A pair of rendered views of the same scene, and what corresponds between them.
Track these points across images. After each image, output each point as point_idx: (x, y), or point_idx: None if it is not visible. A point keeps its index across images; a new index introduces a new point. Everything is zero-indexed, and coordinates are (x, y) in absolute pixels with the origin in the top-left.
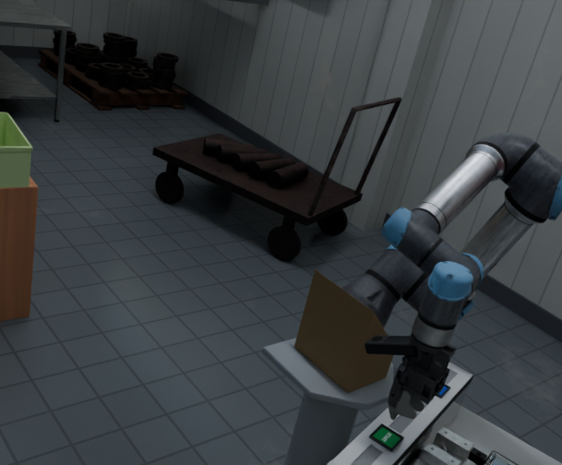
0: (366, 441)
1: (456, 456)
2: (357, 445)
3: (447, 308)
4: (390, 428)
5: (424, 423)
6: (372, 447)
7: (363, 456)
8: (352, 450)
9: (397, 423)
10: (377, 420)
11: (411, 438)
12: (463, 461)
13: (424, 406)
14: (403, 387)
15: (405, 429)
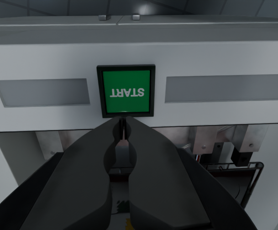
0: (83, 68)
1: (232, 133)
2: (54, 60)
3: None
4: (163, 83)
5: (226, 119)
6: (83, 83)
7: (46, 82)
8: (28, 61)
9: (194, 81)
10: (166, 49)
11: (167, 121)
12: (228, 142)
13: None
14: (130, 215)
15: (184, 103)
